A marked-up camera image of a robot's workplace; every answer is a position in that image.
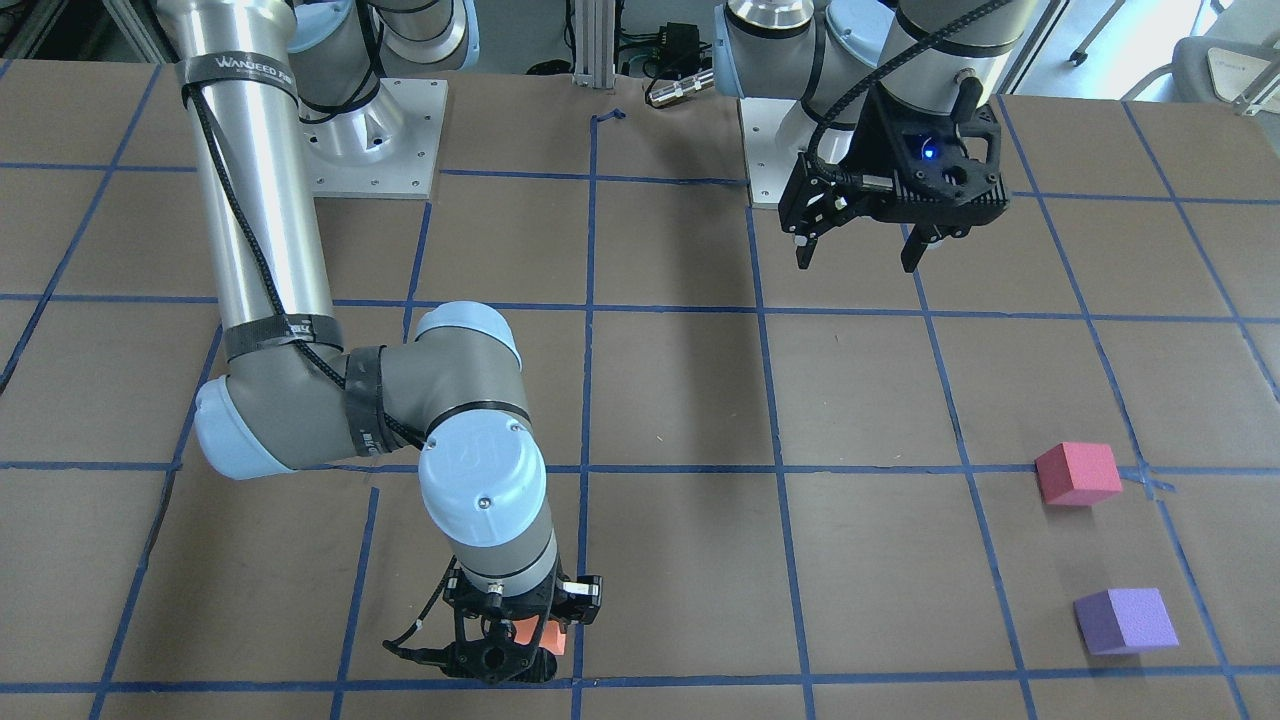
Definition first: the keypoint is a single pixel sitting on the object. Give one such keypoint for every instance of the aluminium frame post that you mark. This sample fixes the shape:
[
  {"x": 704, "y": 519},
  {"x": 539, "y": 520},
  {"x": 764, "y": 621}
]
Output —
[{"x": 594, "y": 31}]

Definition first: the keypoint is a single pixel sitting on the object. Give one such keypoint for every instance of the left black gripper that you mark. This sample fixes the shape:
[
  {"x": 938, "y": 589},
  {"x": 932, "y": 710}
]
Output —
[{"x": 872, "y": 140}]

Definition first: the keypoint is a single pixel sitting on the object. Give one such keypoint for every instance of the orange foam block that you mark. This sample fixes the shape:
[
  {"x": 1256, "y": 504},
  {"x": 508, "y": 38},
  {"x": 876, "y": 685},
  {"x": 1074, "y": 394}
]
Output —
[{"x": 553, "y": 637}]

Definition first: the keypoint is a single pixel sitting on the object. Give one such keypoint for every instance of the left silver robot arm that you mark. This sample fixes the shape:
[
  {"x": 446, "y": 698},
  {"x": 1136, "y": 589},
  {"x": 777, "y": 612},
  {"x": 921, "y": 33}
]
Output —
[{"x": 802, "y": 50}]

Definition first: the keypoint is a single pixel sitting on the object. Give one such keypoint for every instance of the purple foam block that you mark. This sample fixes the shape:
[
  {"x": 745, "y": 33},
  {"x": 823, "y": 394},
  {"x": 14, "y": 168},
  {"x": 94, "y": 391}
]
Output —
[{"x": 1125, "y": 621}]

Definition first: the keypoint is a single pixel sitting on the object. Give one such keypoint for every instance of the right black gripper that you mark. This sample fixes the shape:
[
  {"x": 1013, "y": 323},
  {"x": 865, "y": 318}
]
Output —
[{"x": 583, "y": 594}]

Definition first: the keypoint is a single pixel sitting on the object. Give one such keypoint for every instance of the pink foam block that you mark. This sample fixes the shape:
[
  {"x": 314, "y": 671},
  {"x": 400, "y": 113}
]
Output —
[{"x": 1078, "y": 474}]

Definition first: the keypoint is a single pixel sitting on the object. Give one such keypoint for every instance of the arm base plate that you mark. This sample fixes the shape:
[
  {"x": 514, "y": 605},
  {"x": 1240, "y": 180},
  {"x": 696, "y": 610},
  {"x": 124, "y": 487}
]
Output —
[
  {"x": 387, "y": 149},
  {"x": 774, "y": 132}
]

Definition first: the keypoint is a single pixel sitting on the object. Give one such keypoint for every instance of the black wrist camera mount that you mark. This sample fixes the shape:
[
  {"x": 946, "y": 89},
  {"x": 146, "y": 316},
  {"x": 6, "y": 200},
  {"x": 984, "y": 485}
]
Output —
[{"x": 577, "y": 601}]

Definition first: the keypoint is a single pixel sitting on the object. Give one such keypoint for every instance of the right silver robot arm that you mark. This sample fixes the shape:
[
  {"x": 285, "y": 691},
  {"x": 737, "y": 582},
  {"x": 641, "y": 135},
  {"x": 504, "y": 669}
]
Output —
[{"x": 290, "y": 101}]

